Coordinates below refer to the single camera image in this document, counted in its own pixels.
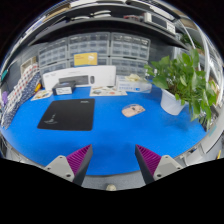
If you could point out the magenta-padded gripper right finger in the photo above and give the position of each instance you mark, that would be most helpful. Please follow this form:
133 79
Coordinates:
168 166

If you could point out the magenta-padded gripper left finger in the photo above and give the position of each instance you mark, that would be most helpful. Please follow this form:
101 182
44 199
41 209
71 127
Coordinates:
58 166

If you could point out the transparent pink computer mouse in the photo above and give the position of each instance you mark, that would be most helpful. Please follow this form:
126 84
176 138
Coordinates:
132 110

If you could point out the black mouse pad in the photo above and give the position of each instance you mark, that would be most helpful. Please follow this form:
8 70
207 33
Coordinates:
68 115

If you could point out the small cartoon sticker sheet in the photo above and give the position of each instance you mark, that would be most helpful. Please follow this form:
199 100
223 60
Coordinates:
41 95

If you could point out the blue dotted fabric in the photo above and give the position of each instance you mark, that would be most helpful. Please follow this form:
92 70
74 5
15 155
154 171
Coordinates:
18 101

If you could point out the small black cardboard box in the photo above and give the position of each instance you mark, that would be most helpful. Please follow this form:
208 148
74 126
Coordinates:
63 89

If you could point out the white blue glove box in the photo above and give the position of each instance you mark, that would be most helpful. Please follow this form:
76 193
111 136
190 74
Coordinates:
133 87

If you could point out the green plant in white pot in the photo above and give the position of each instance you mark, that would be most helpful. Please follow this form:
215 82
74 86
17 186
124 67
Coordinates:
180 80

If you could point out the red white checkered fabric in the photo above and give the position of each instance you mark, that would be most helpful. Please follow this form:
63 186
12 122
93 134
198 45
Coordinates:
24 83

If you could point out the large cartoon sticker sheet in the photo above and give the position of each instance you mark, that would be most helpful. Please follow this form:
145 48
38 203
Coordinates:
108 91

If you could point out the cream disposable glove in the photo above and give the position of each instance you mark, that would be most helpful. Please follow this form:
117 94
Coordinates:
134 78

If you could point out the grey drawer cabinet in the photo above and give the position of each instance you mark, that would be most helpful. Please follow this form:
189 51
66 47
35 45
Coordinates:
128 66
53 67
53 52
103 61
130 46
88 43

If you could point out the white keyboard packaging box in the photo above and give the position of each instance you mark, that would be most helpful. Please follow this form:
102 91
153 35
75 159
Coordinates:
103 75

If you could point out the cream lattice basket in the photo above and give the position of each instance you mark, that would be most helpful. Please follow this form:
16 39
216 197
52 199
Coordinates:
28 65

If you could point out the yellow printed card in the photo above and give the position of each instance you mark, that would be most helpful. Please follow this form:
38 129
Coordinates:
85 59

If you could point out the dark wall shelf unit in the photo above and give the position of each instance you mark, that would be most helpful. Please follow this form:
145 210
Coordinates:
110 21

